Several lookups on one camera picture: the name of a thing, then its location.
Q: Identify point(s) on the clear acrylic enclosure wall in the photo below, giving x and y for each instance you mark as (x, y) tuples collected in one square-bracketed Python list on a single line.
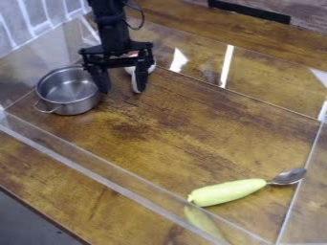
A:
[(233, 110)]

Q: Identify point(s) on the silver metal pot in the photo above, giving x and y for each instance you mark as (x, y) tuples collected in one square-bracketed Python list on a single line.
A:
[(67, 92)]

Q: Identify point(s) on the white plush mushroom red cap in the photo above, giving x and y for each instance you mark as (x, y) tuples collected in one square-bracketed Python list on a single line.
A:
[(132, 71)]

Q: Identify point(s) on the green handled metal spoon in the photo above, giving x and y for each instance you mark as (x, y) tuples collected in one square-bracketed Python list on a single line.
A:
[(228, 191)]

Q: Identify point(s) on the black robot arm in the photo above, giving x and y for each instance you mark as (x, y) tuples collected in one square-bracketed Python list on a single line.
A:
[(117, 50)]

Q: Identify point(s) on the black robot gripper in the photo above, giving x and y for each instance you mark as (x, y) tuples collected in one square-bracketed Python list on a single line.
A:
[(97, 61)]

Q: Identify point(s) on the black bar on back table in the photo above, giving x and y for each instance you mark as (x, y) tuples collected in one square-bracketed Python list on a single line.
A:
[(257, 13)]

